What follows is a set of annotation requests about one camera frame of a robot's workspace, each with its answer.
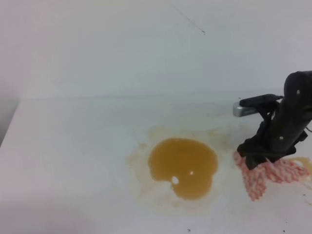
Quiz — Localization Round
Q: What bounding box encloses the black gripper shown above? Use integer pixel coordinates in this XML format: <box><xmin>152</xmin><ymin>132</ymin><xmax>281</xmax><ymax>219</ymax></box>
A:
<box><xmin>237</xmin><ymin>71</ymin><xmax>312</xmax><ymax>170</ymax></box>

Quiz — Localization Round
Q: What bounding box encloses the pink white striped rag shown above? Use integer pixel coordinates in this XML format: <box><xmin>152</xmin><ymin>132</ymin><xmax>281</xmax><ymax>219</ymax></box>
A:
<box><xmin>233</xmin><ymin>152</ymin><xmax>311</xmax><ymax>201</ymax></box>

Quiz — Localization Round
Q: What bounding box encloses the brown coffee puddle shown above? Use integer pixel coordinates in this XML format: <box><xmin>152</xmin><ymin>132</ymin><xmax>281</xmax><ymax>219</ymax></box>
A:
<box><xmin>148</xmin><ymin>138</ymin><xmax>218</xmax><ymax>200</ymax></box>

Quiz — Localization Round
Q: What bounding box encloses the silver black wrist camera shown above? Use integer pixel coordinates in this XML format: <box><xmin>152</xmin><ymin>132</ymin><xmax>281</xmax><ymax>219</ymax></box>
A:
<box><xmin>233</xmin><ymin>94</ymin><xmax>283</xmax><ymax>117</ymax></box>

